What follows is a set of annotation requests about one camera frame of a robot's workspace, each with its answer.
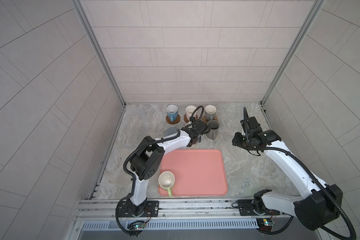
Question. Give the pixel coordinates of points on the circuit board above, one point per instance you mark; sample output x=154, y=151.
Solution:
x=266, y=225
x=137, y=226

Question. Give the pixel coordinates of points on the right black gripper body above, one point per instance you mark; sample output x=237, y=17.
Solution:
x=242, y=141

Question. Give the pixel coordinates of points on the white mug green handle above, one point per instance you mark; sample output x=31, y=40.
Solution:
x=166, y=181

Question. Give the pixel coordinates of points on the right circuit board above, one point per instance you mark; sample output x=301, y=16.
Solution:
x=266, y=225

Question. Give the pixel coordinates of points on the white mug grey handle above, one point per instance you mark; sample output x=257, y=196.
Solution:
x=210, y=112

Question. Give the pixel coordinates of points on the brown wooden coaster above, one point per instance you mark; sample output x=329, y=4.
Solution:
x=177, y=120
x=187, y=120

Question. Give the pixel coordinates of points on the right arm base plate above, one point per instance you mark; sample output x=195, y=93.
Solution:
x=246, y=207

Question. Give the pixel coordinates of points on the cork paw print coaster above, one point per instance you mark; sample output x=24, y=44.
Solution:
x=206, y=121

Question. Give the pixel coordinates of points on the dark grey mug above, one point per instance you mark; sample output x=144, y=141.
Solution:
x=213, y=126

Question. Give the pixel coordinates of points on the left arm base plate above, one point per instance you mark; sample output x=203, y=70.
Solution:
x=146, y=209

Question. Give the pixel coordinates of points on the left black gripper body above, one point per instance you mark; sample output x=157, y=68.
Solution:
x=198, y=139

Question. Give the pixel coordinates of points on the grey woven round coaster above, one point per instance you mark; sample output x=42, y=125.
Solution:
x=171, y=131

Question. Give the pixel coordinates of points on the pink rectangular tray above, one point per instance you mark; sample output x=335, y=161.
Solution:
x=197, y=173

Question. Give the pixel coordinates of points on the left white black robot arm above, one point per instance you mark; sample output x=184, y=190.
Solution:
x=144, y=161

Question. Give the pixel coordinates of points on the blue floral mug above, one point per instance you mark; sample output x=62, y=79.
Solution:
x=172, y=111

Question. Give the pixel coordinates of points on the left circuit board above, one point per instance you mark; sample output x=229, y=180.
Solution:
x=137, y=226

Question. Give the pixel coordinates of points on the white mug pink handle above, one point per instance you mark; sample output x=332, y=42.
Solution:
x=189, y=110

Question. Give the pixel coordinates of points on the aluminium mounting rail frame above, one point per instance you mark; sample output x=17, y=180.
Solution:
x=173, y=214

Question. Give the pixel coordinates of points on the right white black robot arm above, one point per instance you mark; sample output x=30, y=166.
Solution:
x=319, y=205

